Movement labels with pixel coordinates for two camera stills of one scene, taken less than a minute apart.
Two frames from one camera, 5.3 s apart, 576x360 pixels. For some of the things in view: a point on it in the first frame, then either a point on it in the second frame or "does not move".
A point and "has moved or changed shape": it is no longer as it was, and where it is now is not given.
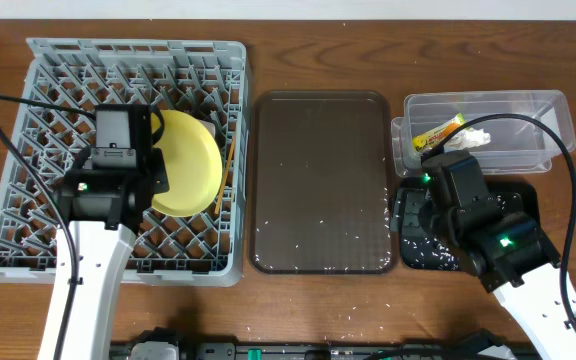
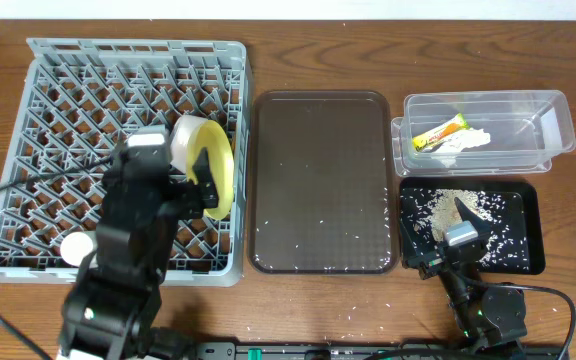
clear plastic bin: (511, 131) does not move
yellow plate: (193, 163) has moved or changed shape
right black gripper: (413, 213) → (441, 255)
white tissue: (467, 139) does not move
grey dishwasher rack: (64, 80) does not move
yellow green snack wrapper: (432, 138) does not move
